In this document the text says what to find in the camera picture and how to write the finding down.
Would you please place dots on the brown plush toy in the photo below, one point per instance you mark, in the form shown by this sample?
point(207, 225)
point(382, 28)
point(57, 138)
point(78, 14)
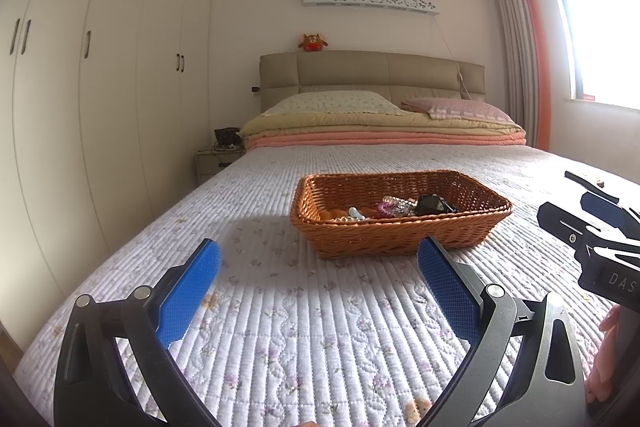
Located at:
point(312, 42)

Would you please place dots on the pink pillow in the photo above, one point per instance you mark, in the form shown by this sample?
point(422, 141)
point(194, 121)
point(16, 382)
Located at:
point(455, 109)

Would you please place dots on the white decorative wall shelf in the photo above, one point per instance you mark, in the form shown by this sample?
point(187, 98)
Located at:
point(370, 1)

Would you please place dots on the light blue bow clip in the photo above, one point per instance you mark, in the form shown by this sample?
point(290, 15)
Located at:
point(355, 211)

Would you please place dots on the window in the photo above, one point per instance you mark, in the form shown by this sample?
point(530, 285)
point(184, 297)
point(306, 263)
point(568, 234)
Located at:
point(595, 32)

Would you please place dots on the brown wicker basket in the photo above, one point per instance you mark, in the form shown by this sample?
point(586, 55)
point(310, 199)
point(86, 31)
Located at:
point(400, 237)

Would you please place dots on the person's right hand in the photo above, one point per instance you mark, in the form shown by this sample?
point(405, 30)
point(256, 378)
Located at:
point(607, 357)

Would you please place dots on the black hair claw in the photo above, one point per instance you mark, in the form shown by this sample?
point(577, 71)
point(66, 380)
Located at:
point(432, 205)

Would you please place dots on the grey and orange curtain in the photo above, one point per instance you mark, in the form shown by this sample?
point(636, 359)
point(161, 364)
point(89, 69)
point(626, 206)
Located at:
point(520, 57)

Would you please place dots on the cream nightstand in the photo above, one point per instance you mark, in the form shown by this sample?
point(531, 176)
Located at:
point(210, 162)

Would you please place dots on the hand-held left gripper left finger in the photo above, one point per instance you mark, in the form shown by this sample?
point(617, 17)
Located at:
point(190, 292)

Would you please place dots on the black device on nightstand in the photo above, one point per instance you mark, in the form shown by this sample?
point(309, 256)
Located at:
point(226, 136)

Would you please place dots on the yellow folded blanket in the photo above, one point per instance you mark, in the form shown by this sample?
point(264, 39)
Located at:
point(350, 123)

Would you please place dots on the cream wardrobe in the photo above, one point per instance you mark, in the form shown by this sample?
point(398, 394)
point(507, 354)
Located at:
point(125, 82)

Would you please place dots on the cream pillow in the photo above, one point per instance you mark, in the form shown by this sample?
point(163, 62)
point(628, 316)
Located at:
point(335, 102)

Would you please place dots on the quilted floral bedspread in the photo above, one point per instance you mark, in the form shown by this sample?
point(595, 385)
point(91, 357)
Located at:
point(275, 332)

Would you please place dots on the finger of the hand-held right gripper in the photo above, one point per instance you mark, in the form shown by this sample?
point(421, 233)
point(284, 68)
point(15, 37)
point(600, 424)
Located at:
point(560, 217)
point(605, 209)

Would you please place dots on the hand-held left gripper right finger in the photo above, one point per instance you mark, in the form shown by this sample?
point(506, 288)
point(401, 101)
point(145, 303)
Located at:
point(447, 289)

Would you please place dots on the beige padded headboard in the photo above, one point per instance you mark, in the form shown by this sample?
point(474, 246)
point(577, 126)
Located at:
point(375, 69)

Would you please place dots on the pink folded blanket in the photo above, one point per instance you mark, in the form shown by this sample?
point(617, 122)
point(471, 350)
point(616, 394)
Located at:
point(375, 139)

